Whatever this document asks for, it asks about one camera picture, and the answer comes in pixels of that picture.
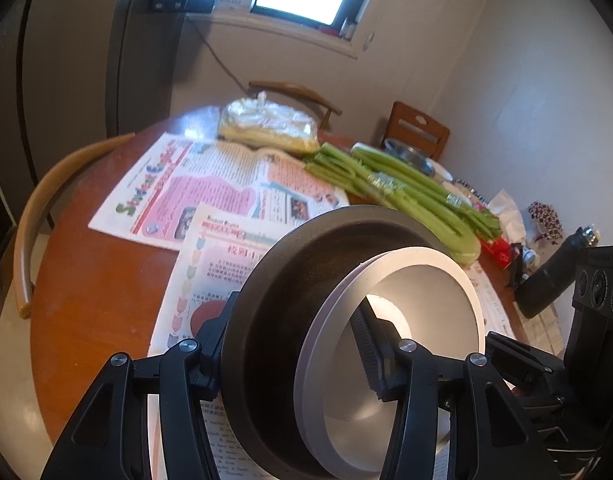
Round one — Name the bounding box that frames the newspaper with arrow border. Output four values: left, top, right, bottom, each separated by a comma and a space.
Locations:
149, 202, 347, 480

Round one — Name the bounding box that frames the curved back wooden chair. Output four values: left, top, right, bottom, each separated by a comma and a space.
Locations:
14, 132, 137, 318
249, 80, 342, 131

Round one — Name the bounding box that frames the newspaper sheet with cartoon figures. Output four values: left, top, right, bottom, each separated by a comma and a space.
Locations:
466, 260, 518, 342

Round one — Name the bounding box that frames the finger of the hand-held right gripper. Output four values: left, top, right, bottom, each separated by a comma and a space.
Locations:
485, 331, 568, 393

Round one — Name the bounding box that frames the white bowl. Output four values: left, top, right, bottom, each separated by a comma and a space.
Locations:
429, 160, 457, 183

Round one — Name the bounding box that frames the small steel bowl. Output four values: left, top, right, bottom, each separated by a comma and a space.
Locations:
383, 137, 437, 173

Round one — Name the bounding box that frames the clear bag of yellow food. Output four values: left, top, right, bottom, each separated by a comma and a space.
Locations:
217, 91, 319, 155

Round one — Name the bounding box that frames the celery bunch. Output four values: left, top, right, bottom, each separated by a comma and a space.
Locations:
304, 142, 502, 267

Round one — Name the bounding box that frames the pink printed newspaper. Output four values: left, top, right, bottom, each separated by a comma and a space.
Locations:
89, 132, 349, 251

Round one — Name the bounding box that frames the black thermos flask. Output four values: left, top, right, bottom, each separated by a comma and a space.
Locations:
511, 227, 599, 318

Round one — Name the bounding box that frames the white plastic bag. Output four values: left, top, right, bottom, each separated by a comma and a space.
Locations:
486, 190, 527, 246

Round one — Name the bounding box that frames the large steel bowl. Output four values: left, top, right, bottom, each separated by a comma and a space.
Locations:
224, 207, 487, 480

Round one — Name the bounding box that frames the brown dotted pouch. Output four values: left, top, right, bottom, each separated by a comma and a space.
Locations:
529, 201, 562, 243

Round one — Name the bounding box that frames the black power cable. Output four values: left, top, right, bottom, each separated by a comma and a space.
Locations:
190, 19, 253, 87

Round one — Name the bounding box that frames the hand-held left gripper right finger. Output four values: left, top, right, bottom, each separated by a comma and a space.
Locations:
349, 304, 547, 480

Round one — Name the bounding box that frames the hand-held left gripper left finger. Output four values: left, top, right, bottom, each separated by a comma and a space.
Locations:
40, 291, 243, 480

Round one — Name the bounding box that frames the red tissue box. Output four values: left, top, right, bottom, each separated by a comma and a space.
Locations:
481, 237, 517, 267

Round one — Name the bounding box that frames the dark grey refrigerator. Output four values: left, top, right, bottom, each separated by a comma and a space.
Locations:
16, 0, 194, 188

